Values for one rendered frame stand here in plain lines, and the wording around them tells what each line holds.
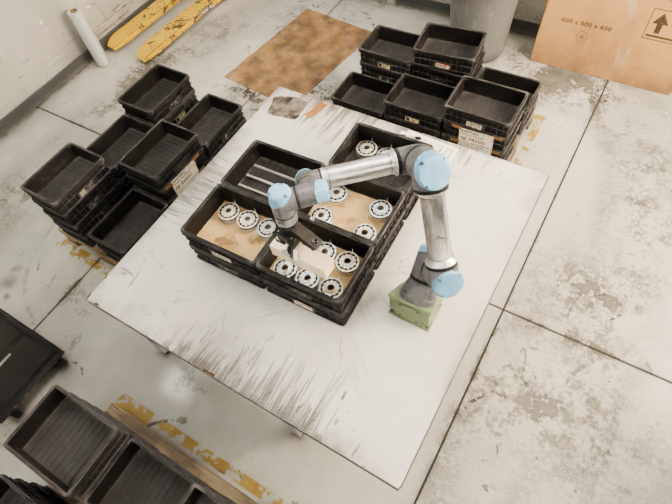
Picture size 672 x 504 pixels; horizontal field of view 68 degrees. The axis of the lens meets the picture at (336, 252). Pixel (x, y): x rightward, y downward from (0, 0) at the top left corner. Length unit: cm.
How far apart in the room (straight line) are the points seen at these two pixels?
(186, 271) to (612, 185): 266
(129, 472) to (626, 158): 341
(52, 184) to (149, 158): 59
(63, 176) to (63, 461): 170
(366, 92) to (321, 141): 101
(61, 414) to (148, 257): 79
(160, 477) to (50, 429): 54
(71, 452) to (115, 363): 78
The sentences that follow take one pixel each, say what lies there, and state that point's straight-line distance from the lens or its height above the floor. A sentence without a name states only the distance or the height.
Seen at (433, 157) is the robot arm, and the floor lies 144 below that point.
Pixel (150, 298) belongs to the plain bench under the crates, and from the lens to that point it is 242.
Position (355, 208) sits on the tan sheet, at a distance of 227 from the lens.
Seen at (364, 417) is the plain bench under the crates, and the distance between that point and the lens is 199.
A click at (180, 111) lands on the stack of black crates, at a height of 43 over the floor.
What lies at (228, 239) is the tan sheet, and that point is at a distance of 229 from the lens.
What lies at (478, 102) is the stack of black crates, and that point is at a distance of 328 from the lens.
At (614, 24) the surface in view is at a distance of 430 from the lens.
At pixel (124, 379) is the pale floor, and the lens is 314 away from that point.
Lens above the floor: 263
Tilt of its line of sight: 57 degrees down
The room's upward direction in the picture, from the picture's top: 10 degrees counter-clockwise
